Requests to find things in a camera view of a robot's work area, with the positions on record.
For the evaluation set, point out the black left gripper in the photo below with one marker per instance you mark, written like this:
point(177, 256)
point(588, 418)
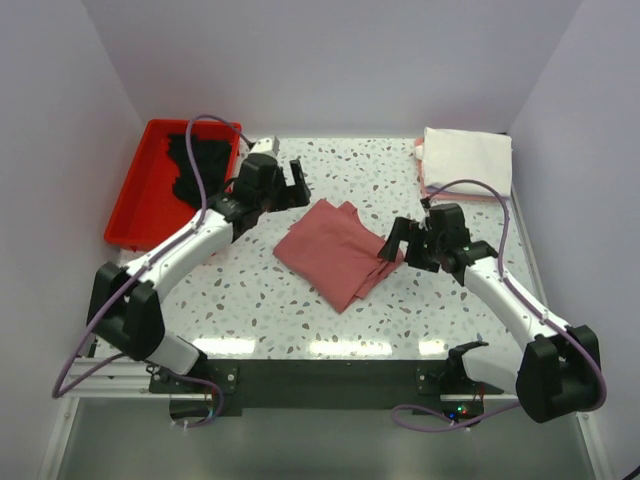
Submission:
point(292, 196)

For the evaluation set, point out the folded white t-shirt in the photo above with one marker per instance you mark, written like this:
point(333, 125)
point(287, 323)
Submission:
point(464, 161)

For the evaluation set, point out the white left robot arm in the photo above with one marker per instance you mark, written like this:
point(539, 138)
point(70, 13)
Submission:
point(125, 308)

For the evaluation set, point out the red plastic bin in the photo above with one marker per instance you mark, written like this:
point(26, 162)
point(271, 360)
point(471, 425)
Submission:
point(146, 211)

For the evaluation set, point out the black t-shirts in bin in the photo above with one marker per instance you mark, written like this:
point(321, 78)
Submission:
point(212, 158)

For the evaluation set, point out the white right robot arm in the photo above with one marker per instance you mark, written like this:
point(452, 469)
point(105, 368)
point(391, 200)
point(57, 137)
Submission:
point(560, 371)

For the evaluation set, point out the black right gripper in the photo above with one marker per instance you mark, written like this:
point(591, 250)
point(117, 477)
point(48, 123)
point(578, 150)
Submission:
point(406, 229)

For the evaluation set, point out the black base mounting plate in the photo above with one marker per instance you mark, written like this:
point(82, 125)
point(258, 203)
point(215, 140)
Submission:
point(315, 385)

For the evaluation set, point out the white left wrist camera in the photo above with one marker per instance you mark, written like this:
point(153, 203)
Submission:
point(266, 146)

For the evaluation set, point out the dusty red t-shirt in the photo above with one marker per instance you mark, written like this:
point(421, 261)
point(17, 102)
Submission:
point(331, 249)

